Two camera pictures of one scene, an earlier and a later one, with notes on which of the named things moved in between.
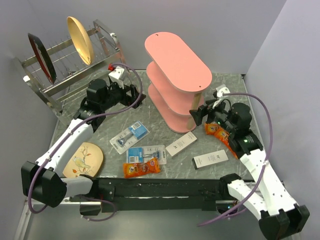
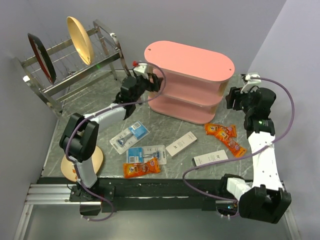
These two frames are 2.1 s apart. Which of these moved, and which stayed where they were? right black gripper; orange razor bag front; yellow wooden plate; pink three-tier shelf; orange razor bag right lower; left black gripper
Moved: pink three-tier shelf; right black gripper; left black gripper
Stayed: yellow wooden plate; orange razor bag right lower; orange razor bag front
